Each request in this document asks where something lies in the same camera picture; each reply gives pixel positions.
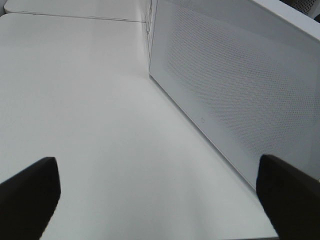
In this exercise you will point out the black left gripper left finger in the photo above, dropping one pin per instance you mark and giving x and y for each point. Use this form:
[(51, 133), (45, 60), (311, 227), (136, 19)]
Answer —
[(28, 200)]

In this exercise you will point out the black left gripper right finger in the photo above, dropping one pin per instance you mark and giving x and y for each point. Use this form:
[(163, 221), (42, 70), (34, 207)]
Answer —
[(290, 199)]

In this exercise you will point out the white microwave door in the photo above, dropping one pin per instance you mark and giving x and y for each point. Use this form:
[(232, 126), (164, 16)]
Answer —
[(246, 73)]

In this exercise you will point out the white microwave oven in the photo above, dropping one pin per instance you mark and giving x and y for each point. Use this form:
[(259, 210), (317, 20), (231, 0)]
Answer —
[(300, 7)]

